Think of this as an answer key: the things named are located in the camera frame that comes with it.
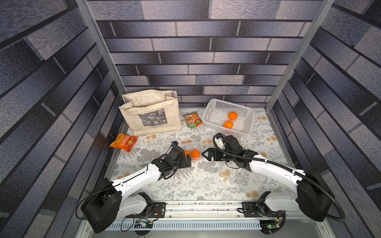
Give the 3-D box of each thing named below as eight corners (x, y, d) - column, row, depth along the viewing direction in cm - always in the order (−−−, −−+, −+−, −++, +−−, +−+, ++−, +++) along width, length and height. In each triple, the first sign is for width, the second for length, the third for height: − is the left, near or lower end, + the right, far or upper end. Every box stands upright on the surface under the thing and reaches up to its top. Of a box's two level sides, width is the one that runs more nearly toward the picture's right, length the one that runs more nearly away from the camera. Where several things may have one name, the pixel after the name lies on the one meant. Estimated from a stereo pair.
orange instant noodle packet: (112, 147, 98) (110, 144, 96) (121, 134, 105) (119, 132, 102) (129, 152, 96) (128, 149, 93) (137, 139, 102) (136, 136, 100)
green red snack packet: (188, 129, 109) (188, 127, 107) (183, 116, 117) (182, 114, 115) (203, 125, 112) (203, 123, 110) (196, 113, 120) (196, 110, 118)
